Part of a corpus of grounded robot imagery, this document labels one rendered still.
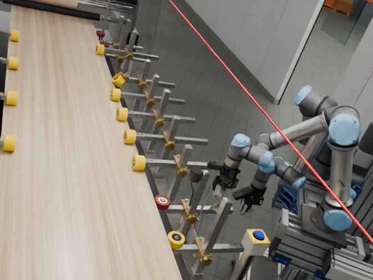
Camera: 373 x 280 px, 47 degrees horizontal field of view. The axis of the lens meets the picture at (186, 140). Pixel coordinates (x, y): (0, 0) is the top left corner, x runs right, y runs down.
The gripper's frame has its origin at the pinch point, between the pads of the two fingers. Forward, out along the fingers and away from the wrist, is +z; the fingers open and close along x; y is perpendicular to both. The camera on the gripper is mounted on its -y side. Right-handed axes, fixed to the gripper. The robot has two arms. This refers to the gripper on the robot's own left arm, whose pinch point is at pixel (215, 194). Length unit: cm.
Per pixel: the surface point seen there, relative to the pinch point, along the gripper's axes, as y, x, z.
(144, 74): -121, 35, -2
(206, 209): -4.0, 3.7, 14.7
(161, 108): -74, 18, -3
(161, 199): -14.6, -19.7, 10.1
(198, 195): -3.5, -7.4, 1.9
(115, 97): -107, 5, 7
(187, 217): -3.0, -9.8, 15.1
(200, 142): -47, 31, 6
